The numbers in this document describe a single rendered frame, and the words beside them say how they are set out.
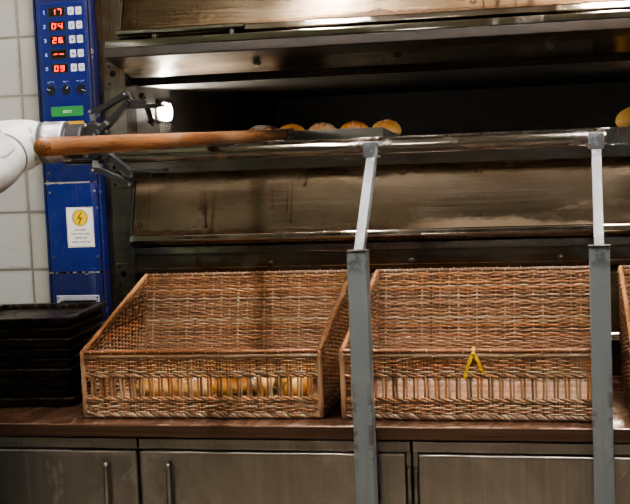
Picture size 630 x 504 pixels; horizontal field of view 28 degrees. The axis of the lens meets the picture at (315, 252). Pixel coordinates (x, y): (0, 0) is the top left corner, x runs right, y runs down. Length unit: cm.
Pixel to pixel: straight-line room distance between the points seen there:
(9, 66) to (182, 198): 58
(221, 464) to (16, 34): 132
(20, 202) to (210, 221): 53
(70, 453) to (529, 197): 124
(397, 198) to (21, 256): 102
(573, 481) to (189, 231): 120
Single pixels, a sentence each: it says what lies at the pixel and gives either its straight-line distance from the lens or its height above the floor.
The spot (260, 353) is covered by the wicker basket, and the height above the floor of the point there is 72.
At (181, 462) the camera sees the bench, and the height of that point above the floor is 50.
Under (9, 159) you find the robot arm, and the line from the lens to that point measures 264.
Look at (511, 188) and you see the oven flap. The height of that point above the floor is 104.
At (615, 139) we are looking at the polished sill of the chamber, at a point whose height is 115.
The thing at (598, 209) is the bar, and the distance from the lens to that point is 258.
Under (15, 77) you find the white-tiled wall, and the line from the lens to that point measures 342.
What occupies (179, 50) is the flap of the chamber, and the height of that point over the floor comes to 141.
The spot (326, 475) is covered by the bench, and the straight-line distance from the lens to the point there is 270.
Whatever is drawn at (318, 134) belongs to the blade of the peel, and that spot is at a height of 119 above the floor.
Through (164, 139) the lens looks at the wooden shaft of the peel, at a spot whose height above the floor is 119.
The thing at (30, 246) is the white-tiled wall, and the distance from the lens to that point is 342.
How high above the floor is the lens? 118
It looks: 5 degrees down
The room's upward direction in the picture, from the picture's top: 2 degrees counter-clockwise
